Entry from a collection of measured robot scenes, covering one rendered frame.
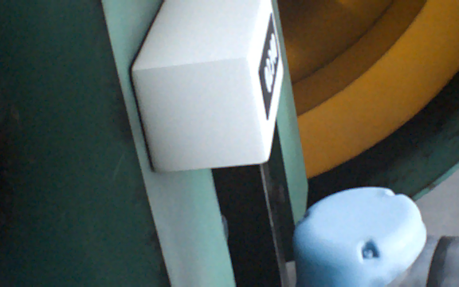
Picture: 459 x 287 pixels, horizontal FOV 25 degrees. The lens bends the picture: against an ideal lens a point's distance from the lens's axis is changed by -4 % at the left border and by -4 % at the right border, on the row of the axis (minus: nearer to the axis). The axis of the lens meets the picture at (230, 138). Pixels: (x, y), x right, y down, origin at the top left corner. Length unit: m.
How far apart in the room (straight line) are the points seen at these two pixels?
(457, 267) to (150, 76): 0.27
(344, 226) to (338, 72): 0.37
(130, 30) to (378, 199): 0.27
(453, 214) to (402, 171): 1.73
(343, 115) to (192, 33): 0.57
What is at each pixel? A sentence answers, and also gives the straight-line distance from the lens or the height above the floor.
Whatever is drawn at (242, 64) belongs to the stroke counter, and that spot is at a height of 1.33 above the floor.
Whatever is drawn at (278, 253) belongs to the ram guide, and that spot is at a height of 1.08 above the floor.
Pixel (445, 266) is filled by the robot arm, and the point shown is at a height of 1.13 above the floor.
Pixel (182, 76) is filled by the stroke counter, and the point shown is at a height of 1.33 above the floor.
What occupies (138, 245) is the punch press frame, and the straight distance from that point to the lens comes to 0.36.
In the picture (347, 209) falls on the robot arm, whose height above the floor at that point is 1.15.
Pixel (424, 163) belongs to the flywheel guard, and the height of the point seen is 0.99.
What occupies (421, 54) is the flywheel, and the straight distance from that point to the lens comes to 0.89.
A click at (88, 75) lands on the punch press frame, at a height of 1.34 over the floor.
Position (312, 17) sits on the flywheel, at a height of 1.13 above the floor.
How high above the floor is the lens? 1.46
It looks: 27 degrees down
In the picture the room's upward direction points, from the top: 11 degrees counter-clockwise
